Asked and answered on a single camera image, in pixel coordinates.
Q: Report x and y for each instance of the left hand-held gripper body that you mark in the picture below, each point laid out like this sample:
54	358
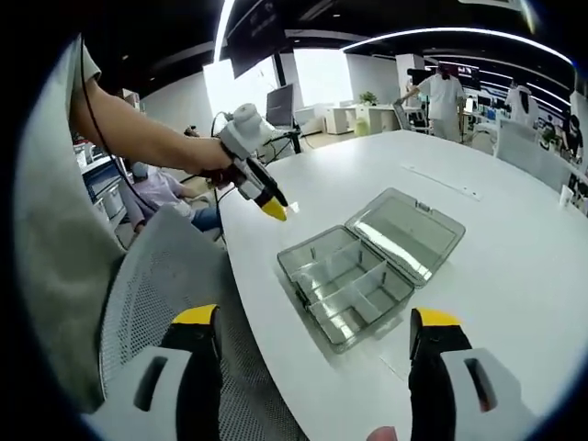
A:
245	133

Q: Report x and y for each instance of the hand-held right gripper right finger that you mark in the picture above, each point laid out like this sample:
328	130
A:
496	399

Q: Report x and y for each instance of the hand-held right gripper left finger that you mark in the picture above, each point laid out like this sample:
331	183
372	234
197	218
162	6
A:
138	399

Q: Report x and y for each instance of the clear plastic divider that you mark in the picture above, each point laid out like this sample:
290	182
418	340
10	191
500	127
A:
349	287
367	308
294	207
328	259

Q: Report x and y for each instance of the clear grey guide fixture box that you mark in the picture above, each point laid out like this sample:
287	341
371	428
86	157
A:
404	239

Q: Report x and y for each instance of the person's right hand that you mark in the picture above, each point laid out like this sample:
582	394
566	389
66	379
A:
382	434

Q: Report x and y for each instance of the black monitor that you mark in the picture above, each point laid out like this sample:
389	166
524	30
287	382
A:
280	105

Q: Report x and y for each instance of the hanging dark screen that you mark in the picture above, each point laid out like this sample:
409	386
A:
252	57

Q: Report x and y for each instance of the grey mesh office chair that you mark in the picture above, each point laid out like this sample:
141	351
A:
174	285

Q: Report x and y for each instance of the potted plant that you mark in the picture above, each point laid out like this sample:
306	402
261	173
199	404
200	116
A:
368	97

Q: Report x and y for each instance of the metal shelf rack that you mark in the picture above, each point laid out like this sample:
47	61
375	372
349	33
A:
101	184

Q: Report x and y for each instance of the person's light grey shirt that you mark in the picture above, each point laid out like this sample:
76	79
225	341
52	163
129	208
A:
55	229

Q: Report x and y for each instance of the white paper cup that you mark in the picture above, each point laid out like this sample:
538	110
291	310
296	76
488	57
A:
566	197

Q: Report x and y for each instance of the white office chair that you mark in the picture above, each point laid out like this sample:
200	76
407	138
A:
533	151

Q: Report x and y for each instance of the red wall screen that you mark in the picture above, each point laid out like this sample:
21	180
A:
468	75

